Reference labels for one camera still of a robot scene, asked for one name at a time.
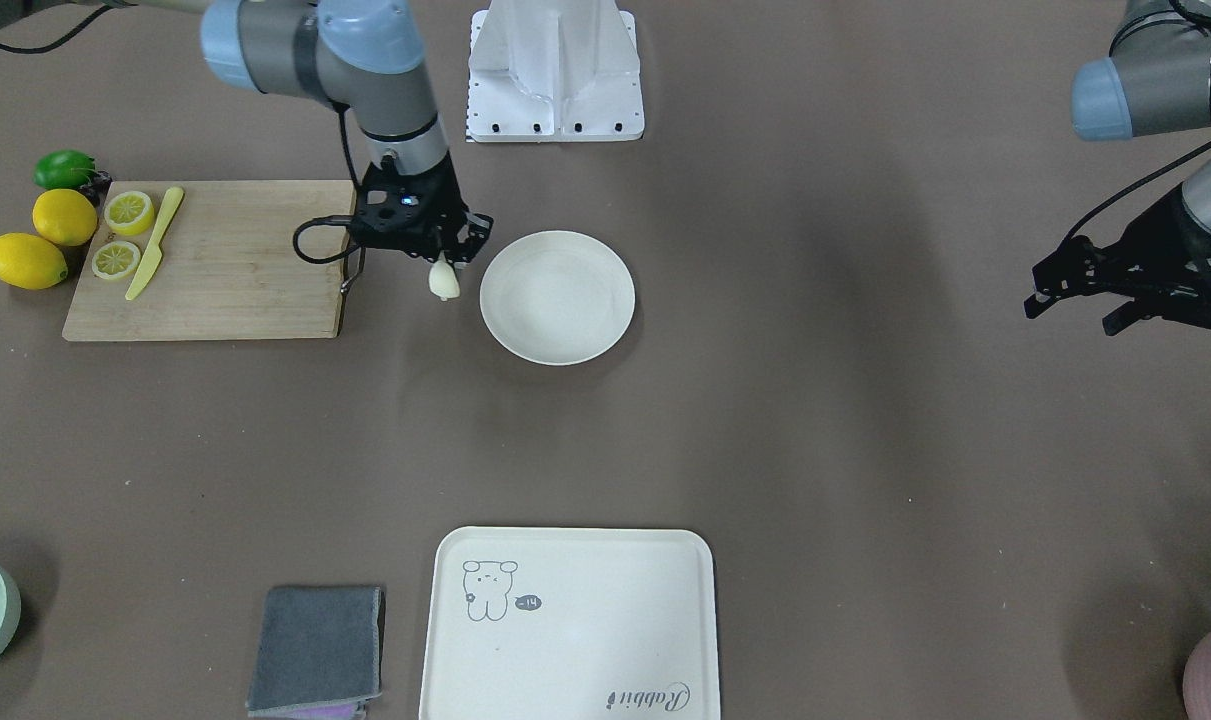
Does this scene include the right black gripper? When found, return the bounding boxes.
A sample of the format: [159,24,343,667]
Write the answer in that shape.
[349,160,467,259]

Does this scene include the round beige plate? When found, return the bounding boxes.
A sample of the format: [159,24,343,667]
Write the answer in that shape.
[480,231,637,365]

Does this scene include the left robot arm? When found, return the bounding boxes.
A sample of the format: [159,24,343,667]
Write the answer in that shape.
[1071,1,1211,142]

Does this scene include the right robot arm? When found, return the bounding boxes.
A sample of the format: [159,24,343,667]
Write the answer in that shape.
[165,1,492,266]

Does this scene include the lemon half near bun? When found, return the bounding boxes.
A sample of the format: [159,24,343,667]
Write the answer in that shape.
[102,190,156,237]

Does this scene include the beige rabbit tray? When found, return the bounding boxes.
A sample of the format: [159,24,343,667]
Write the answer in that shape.
[418,528,721,719]

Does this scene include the wooden cutting board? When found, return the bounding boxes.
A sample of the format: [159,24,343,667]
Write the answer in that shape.
[62,179,354,342]

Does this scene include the yellow plastic knife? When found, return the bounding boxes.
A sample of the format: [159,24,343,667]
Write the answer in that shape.
[124,186,185,301]

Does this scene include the lemon half far side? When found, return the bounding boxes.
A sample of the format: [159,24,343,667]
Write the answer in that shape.
[88,240,142,282]

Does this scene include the dark berry cluster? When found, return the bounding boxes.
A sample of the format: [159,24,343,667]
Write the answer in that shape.
[76,169,113,208]

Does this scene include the whole lemon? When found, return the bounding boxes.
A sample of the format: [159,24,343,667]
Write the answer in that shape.
[0,232,69,290]
[31,190,98,247]

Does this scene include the green lime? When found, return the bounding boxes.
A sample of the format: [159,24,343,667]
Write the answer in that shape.
[31,149,97,190]

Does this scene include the grey folded cloth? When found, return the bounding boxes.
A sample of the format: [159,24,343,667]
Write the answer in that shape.
[247,584,384,719]

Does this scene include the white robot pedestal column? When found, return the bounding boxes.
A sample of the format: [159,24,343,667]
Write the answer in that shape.
[465,1,645,143]

